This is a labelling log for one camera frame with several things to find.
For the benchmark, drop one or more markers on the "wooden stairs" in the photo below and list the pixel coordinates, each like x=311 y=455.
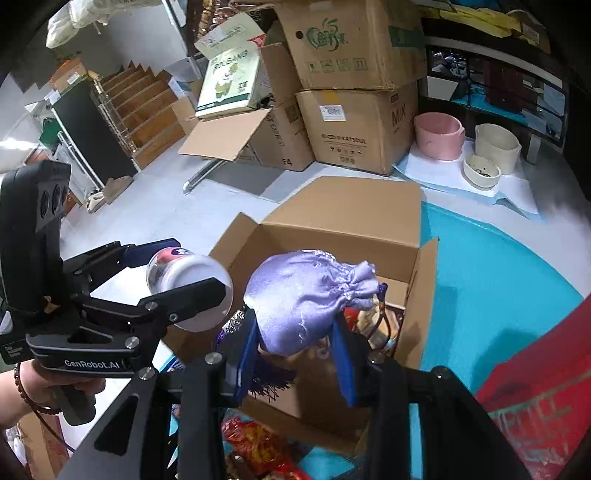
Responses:
x=143 y=110

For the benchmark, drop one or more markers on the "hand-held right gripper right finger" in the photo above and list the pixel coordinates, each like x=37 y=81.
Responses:
x=344 y=369

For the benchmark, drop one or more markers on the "white sack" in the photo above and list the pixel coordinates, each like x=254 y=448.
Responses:
x=76 y=23

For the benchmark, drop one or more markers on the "large cream bowl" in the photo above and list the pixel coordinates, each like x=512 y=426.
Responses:
x=501 y=147

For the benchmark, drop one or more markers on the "metal tube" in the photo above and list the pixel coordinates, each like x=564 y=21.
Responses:
x=201 y=175

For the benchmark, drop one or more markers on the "black cabinet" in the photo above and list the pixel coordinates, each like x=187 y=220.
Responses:
x=508 y=124

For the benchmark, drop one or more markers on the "purple satin pouch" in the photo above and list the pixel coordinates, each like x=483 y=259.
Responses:
x=295 y=300

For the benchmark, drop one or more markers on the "black board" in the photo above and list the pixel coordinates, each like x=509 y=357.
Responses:
x=87 y=134

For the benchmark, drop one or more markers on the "brown snack packet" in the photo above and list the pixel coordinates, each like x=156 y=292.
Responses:
x=376 y=325

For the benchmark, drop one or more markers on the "large green print cardboard box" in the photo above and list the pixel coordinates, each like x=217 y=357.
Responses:
x=351 y=41

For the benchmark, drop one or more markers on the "white labelled box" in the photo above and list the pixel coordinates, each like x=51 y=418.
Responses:
x=226 y=34

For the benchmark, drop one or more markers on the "person's left forearm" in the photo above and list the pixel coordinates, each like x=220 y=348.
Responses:
x=9 y=401

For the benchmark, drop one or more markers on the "small cream bowl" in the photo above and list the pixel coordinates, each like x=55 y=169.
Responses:
x=480 y=173

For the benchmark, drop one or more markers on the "red gift bag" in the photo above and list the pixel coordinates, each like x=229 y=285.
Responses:
x=531 y=392

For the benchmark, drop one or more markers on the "person's left hand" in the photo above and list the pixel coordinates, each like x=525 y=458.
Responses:
x=44 y=387

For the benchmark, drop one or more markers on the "green printed box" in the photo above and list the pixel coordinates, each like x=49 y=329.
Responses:
x=226 y=83

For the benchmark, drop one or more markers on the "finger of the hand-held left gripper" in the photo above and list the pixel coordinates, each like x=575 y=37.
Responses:
x=138 y=254
x=184 y=297

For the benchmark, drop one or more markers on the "purple tassel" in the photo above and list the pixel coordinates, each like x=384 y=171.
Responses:
x=272 y=381

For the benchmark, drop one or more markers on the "teal foam mat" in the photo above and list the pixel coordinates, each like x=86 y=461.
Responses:
x=485 y=286

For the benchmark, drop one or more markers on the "pink drink cup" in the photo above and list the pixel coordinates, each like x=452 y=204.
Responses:
x=194 y=268

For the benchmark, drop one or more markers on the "white floor pad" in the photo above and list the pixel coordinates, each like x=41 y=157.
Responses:
x=512 y=189

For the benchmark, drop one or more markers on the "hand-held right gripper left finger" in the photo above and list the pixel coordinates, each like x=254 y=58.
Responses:
x=244 y=355

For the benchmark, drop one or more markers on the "red candy packet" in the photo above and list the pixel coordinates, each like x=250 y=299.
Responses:
x=249 y=438

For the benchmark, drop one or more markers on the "beige cardboard pad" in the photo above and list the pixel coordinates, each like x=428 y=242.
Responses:
x=111 y=194

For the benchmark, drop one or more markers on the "cardboard box with open flap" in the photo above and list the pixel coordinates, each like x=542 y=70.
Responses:
x=281 y=138

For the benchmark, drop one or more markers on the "pink bowl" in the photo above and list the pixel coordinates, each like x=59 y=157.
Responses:
x=436 y=136

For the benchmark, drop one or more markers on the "yellow cloth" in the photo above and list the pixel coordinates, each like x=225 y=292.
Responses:
x=471 y=16

